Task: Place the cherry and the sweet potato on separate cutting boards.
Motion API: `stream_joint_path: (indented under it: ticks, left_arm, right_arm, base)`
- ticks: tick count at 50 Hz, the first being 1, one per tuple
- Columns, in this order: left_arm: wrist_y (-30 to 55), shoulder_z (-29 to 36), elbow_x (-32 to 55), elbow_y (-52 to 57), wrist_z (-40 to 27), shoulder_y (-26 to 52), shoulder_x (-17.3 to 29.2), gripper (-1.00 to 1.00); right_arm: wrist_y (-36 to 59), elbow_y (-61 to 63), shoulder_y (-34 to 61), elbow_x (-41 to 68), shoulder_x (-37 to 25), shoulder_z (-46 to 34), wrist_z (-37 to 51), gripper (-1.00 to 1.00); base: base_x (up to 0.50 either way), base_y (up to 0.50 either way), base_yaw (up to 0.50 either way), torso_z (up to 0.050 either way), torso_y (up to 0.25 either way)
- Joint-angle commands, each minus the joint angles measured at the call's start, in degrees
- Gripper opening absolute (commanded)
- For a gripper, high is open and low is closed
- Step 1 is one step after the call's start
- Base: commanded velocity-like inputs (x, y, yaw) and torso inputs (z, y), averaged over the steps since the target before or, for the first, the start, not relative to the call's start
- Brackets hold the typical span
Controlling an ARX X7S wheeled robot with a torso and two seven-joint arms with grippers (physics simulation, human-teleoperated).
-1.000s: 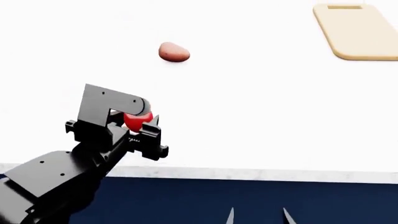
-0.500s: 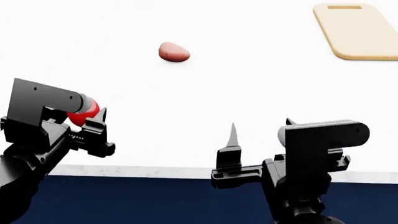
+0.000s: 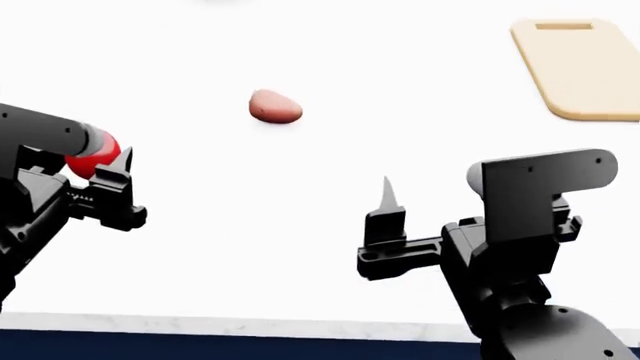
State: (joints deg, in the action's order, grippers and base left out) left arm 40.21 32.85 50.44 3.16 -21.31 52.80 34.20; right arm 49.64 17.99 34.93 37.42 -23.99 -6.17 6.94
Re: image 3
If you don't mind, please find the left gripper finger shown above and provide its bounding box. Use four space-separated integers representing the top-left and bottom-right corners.
93 145 136 207
16 145 67 177

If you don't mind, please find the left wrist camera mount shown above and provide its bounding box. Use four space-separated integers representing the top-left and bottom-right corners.
0 103 109 159

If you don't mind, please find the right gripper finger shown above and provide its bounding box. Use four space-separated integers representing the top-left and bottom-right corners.
551 192 572 219
365 174 408 247

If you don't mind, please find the reddish-brown sweet potato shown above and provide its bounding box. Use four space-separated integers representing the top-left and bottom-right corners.
248 88 304 125

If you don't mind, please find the beige wooden cutting board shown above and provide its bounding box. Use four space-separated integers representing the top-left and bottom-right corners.
509 17 640 123

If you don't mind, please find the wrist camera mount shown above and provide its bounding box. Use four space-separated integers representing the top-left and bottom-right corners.
0 103 109 159
465 148 619 246

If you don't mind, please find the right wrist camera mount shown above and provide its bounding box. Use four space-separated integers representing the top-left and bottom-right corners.
465 148 619 246

